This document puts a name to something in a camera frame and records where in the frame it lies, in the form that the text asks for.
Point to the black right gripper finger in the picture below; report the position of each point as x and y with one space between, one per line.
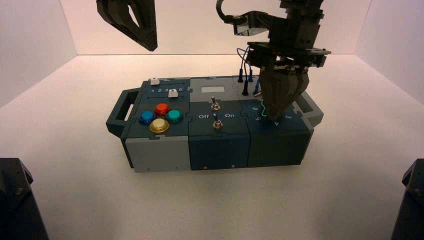
276 92
301 84

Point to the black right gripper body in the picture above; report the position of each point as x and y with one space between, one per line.
291 49

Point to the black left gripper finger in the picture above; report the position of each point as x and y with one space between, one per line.
147 16
121 23

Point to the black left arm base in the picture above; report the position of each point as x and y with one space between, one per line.
16 205

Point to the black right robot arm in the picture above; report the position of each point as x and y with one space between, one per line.
301 8

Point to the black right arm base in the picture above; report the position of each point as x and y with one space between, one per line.
410 205

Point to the white slider knob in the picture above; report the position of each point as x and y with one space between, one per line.
155 81
173 94

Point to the blue banana plug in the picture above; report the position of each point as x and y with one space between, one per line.
250 76
256 89

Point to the black banana plug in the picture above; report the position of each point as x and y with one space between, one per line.
245 87
240 75

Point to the grey display window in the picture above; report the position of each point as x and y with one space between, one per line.
213 90

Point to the blue grey modular control box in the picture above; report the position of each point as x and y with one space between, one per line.
218 145

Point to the red push button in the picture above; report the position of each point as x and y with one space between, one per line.
162 108

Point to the blue push button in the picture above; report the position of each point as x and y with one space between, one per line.
146 117

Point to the green push button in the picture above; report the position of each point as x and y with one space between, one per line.
174 116

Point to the yellow push button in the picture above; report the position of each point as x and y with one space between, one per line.
159 125

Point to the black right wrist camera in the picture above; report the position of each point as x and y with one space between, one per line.
248 24

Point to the metal toggle switch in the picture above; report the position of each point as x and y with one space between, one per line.
217 122
214 103

